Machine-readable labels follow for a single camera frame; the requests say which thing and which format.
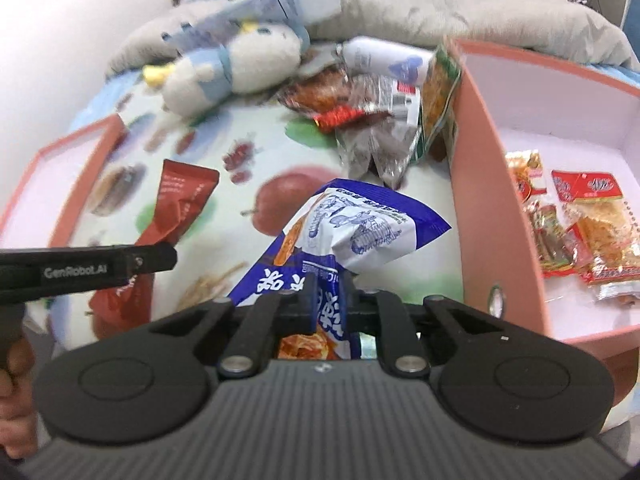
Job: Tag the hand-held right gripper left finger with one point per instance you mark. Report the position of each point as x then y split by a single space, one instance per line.
300 305

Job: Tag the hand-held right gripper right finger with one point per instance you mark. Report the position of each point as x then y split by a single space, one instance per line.
357 310

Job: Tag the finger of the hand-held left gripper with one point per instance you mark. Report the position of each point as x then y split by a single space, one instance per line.
155 257

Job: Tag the dark red snack packet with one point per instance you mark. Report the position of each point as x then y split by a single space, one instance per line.
180 195

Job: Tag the blue white snack packet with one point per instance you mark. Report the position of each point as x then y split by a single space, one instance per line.
360 230

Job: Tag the silver clear snack packet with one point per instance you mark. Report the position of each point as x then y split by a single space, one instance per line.
380 155

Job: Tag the orange pink cardboard box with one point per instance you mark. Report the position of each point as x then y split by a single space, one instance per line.
472 185

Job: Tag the small shiny red packet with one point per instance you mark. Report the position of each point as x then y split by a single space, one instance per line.
340 119

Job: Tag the brown red sticks packet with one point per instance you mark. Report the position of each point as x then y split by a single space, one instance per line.
550 235

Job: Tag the clear red snack packet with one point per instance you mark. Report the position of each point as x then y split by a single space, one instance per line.
315 87

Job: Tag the green orange snack packet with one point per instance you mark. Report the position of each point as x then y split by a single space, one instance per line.
435 95

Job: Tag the large red orange snack packet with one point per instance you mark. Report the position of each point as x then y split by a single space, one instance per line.
605 230

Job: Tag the person's left hand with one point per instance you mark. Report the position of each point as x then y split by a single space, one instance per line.
17 410

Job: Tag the orange pink box lid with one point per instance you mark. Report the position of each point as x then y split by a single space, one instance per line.
60 175

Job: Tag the white blue plush penguin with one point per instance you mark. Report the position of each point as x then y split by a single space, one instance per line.
260 55

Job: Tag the white spray bottle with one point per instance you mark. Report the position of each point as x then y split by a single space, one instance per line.
375 55

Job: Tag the light blue crumpled packaging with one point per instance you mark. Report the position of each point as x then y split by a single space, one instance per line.
300 0

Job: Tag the grey duvet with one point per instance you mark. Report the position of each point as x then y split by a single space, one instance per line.
475 10

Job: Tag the blue star bed sheet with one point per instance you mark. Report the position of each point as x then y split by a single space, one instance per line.
620 72

